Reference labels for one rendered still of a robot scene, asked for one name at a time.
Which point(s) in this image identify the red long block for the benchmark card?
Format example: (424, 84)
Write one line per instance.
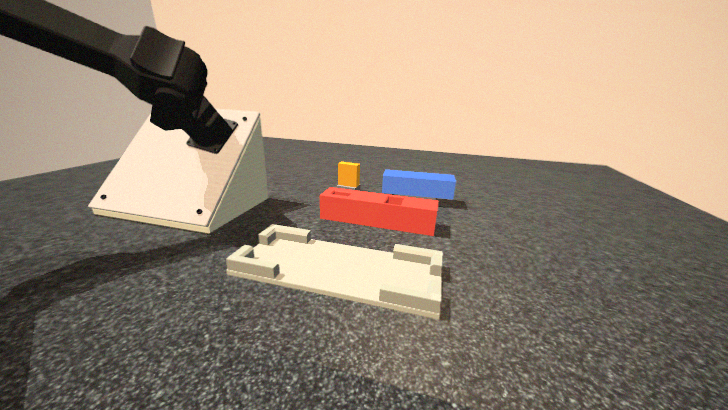
(408, 214)

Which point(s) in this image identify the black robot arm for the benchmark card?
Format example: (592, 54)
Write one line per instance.
(156, 68)

